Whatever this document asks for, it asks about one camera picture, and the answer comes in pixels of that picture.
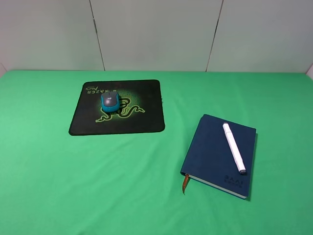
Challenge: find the blue grey computer mouse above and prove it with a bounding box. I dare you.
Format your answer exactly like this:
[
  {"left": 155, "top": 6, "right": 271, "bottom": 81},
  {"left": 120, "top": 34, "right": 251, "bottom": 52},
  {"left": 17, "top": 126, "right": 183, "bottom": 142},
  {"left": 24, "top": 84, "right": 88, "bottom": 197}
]
[{"left": 101, "top": 91, "right": 120, "bottom": 113}]

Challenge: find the dark blue notebook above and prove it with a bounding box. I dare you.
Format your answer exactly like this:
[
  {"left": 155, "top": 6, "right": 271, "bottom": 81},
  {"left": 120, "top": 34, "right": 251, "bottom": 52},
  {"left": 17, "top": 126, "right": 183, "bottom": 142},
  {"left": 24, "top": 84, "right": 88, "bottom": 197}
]
[{"left": 180, "top": 114, "right": 256, "bottom": 199}]

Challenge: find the black green snake mouse pad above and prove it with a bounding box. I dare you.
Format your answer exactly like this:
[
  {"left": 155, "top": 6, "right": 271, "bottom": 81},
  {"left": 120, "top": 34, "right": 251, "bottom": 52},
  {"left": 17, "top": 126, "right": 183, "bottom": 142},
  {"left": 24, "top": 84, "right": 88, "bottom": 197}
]
[{"left": 68, "top": 79, "right": 165, "bottom": 136}]

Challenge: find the white marker pen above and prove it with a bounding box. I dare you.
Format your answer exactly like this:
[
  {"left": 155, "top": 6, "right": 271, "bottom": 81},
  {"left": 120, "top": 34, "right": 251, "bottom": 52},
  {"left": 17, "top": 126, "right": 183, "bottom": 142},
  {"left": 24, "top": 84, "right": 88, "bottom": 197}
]
[{"left": 223, "top": 122, "right": 246, "bottom": 175}]

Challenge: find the orange bookmark ribbon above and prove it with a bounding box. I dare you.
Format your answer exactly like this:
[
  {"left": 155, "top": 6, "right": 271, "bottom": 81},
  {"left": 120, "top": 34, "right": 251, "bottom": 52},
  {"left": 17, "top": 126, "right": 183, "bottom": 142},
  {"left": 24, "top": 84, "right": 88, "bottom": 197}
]
[{"left": 182, "top": 174, "right": 189, "bottom": 194}]

